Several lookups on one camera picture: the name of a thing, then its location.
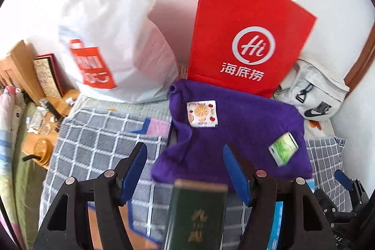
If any grey checkered blanket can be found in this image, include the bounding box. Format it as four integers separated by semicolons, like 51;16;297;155
39;95;349;250

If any white plastic shopping bag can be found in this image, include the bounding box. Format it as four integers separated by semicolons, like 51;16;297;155
57;0;181;104

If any brown wooden frame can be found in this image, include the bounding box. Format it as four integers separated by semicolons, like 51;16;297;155
343;0;375;92

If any white sling bag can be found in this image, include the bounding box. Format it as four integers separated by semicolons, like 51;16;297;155
274;58;350;122

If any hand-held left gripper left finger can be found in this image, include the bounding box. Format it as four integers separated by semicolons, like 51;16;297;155
33;142;148;250

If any green sachet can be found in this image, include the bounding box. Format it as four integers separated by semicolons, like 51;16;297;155
269;132;299;166

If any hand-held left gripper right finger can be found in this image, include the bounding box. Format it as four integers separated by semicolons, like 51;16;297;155
223;144;337;250

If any floral cloth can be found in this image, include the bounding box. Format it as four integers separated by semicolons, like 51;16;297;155
0;85;27;250

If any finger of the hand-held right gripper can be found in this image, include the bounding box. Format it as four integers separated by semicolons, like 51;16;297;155
334;169;370;209

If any dark olive gold box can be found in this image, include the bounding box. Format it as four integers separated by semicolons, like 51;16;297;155
164;179;229;250

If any purple towel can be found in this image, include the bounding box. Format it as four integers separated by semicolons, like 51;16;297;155
151;78;314;190

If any wooden nightstand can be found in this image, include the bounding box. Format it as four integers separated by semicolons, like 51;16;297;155
0;41;80;170

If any yellow glass cup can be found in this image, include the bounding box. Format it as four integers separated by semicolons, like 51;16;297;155
34;139;53;165

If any red paper bag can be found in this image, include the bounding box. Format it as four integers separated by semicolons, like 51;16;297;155
187;0;317;99

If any orange print sachet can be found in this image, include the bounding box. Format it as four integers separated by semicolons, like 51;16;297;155
187;100;219;128

